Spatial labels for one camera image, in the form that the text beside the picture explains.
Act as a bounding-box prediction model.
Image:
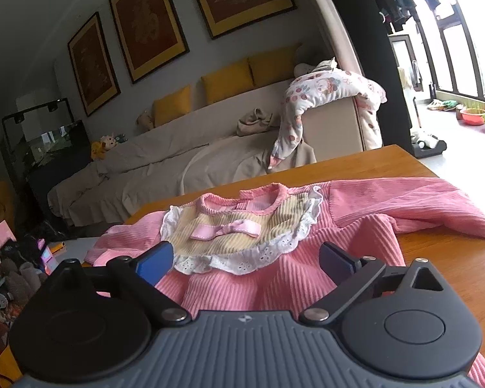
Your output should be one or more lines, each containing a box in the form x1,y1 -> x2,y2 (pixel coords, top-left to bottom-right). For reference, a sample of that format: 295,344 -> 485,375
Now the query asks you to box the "middle gold framed picture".
109,0 -> 189,83

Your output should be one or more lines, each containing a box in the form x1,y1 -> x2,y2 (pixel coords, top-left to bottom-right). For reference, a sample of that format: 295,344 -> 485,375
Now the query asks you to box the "left gold framed picture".
67,11 -> 121,117

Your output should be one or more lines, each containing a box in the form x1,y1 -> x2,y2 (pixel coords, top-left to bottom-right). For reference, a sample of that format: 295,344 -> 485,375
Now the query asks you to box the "yellow cushion middle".
201,59 -> 255,104

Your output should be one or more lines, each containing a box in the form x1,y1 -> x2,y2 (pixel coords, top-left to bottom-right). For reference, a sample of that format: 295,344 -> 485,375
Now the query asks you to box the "glass fish tank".
1,98 -> 91,191

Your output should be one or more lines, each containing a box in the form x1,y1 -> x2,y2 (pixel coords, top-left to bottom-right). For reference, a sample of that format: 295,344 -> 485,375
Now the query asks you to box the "pink knit baby dress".
84,176 -> 485,388

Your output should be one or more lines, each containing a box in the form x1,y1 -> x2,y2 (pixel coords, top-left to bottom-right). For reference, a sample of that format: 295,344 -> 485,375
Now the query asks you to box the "crumpled beige cloth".
236,108 -> 280,137

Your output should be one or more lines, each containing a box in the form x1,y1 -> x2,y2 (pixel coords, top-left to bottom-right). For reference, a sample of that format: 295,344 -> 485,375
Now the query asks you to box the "yellow cushion right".
248,44 -> 299,88

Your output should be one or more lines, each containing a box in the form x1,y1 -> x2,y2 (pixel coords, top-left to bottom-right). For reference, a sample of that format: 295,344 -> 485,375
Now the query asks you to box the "yellow cushion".
248,44 -> 299,88
201,59 -> 255,104
152,85 -> 192,127

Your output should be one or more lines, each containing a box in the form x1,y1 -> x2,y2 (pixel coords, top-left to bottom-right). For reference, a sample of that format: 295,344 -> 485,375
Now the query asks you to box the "yellow cushion left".
152,85 -> 192,127

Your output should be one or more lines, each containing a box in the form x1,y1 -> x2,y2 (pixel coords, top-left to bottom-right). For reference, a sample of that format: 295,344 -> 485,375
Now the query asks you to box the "red plastic basin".
460,108 -> 485,126

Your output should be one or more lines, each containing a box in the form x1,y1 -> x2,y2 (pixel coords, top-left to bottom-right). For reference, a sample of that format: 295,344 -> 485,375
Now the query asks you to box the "yellow plush toy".
91,135 -> 118,160

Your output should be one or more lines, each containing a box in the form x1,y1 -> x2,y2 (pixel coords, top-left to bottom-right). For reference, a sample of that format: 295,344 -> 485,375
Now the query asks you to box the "white side table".
48,237 -> 98,264

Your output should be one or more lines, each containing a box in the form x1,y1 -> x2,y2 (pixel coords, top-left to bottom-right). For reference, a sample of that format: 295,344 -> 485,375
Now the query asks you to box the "beige covered sofa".
47,78 -> 364,227

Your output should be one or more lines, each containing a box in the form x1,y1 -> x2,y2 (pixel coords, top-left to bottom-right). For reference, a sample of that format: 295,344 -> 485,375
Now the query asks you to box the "floral baby blanket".
268,59 -> 387,169

